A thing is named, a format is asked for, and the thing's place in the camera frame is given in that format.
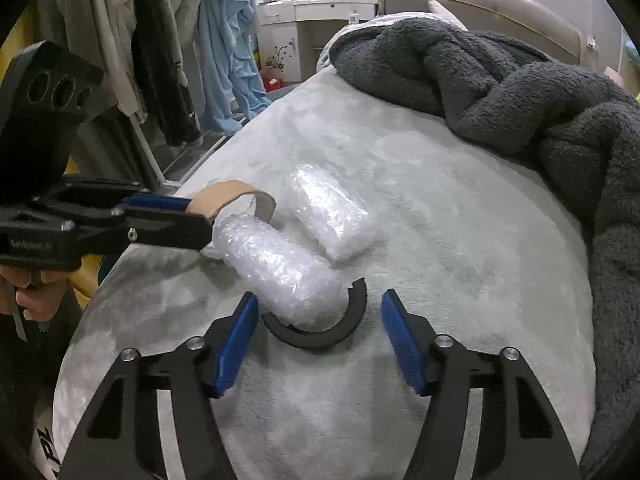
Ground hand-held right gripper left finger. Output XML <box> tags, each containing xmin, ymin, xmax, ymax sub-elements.
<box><xmin>62</xmin><ymin>291</ymin><xmax>259</xmax><ymax>480</ymax></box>

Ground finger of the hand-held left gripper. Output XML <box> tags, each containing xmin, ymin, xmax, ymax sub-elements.
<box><xmin>122</xmin><ymin>210</ymin><xmax>214</xmax><ymax>252</ymax></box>
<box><xmin>117</xmin><ymin>194</ymin><xmax>193</xmax><ymax>216</ymax></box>

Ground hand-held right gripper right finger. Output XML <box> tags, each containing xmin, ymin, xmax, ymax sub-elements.
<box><xmin>381</xmin><ymin>289</ymin><xmax>583</xmax><ymax>480</ymax></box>

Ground cardboard tape ring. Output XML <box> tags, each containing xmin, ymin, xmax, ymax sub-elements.
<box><xmin>185</xmin><ymin>180</ymin><xmax>277</xmax><ymax>223</ymax></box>

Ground black curved plastic piece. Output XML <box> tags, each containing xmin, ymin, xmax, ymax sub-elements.
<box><xmin>261</xmin><ymin>277</ymin><xmax>368</xmax><ymax>350</ymax></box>

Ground long bubble wrap roll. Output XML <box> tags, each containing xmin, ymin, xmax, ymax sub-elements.
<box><xmin>207</xmin><ymin>215</ymin><xmax>351</xmax><ymax>333</ymax></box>

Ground person's left hand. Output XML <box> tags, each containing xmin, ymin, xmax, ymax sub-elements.
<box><xmin>0</xmin><ymin>265</ymin><xmax>68</xmax><ymax>323</ymax></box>

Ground white clothes rack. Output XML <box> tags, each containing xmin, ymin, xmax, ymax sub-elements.
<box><xmin>132</xmin><ymin>115</ymin><xmax>251</xmax><ymax>186</ymax></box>

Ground black hanging garment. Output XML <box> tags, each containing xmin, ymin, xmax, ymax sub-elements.
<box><xmin>131</xmin><ymin>0</ymin><xmax>203</xmax><ymax>147</ymax></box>

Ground white shirt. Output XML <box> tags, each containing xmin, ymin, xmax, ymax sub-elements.
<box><xmin>90</xmin><ymin>0</ymin><xmax>151</xmax><ymax>116</ymax></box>

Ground short bubble wrap bundle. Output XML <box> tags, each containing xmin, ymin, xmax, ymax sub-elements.
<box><xmin>281</xmin><ymin>164</ymin><xmax>379</xmax><ymax>262</ymax></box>

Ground light blue robe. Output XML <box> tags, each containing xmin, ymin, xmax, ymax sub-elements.
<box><xmin>197</xmin><ymin>0</ymin><xmax>273</xmax><ymax>136</ymax></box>

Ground blue patterned duvet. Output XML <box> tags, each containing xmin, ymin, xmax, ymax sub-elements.
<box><xmin>316</xmin><ymin>15</ymin><xmax>381</xmax><ymax>78</ymax></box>

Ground white dressing table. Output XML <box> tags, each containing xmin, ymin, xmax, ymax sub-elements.
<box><xmin>257</xmin><ymin>0</ymin><xmax>379</xmax><ymax>83</ymax></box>

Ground dark grey fleece blanket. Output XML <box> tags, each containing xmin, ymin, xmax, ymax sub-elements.
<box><xmin>330</xmin><ymin>16</ymin><xmax>640</xmax><ymax>480</ymax></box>

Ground white pillow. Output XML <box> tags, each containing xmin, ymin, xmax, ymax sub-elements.
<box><xmin>427</xmin><ymin>0</ymin><xmax>468</xmax><ymax>31</ymax></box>

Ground grey padded headboard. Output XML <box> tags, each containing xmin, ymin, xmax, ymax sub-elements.
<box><xmin>362</xmin><ymin>0</ymin><xmax>626</xmax><ymax>86</ymax></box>

